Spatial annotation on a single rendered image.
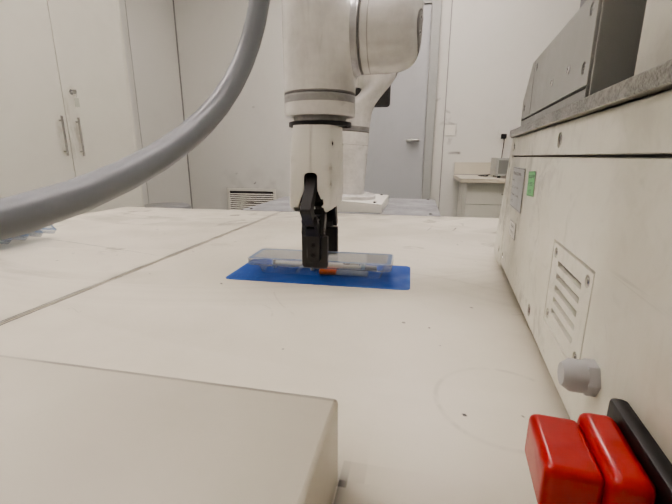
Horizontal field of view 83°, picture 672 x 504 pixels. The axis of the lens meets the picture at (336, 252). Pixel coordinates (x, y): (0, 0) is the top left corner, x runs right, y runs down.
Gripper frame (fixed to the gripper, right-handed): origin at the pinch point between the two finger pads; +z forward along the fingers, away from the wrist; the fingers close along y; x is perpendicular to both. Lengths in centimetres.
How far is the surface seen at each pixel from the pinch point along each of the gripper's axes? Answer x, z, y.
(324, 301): 2.7, 3.3, 10.2
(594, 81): 21.8, -16.1, 19.3
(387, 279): 8.8, 3.3, 1.6
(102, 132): -165, -24, -154
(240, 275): -9.9, 3.3, 3.5
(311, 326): 2.8, 3.3, 16.4
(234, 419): 4.4, -1.2, 34.8
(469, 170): 59, 0, -292
